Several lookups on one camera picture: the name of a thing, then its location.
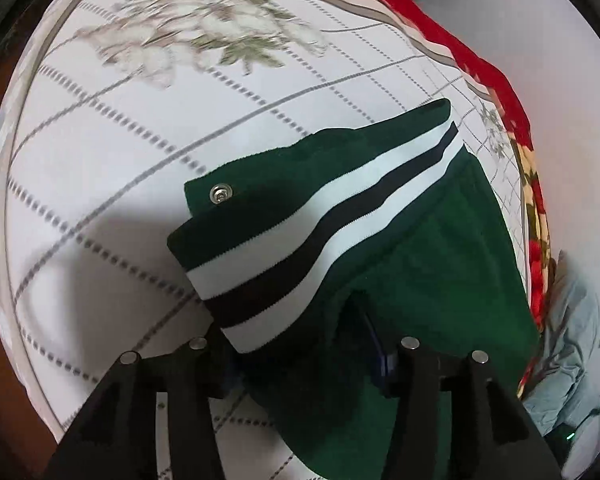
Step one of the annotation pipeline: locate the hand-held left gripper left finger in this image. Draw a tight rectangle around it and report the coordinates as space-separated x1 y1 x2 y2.
42 322 241 480

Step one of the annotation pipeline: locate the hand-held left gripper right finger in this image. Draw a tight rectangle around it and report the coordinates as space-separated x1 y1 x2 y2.
365 310 563 480

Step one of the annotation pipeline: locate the green and white varsity jacket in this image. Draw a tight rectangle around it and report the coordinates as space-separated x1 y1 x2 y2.
167 97 541 480

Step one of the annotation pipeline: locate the blue blanket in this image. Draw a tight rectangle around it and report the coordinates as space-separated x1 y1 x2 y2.
522 250 600 436

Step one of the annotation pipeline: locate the white quilted flower-print cloth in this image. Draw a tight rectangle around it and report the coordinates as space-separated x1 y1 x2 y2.
0 0 526 480

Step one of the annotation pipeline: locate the red floral blanket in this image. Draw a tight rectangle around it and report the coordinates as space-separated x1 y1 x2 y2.
330 0 553 401

